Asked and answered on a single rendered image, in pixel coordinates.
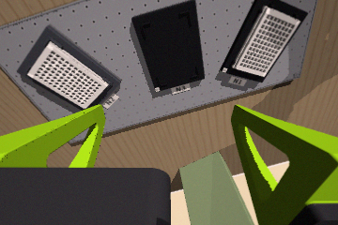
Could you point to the white well plate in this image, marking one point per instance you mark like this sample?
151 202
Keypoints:
271 31
59 71

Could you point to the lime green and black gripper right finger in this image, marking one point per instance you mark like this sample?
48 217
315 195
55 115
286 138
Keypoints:
312 174

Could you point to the grey label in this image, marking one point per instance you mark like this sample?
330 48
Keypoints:
110 100
181 88
238 81

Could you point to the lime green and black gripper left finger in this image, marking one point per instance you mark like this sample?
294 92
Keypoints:
30 147

